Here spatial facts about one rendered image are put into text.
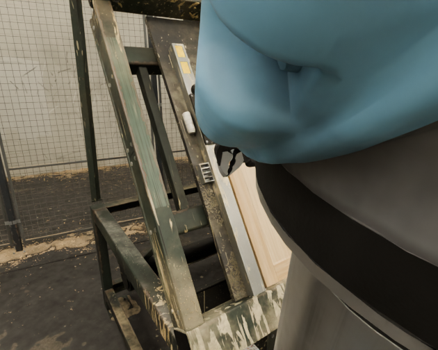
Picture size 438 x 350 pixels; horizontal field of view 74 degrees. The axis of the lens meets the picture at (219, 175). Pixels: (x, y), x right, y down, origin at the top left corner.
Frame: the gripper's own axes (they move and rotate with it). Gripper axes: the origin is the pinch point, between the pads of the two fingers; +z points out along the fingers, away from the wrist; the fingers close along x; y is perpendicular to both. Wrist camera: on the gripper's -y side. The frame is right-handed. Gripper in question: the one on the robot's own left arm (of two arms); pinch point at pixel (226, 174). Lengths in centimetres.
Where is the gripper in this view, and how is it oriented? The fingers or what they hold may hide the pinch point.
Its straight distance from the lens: 67.9
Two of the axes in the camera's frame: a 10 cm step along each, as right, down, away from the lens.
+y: -3.6, -7.0, 6.2
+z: -2.0, 7.1, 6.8
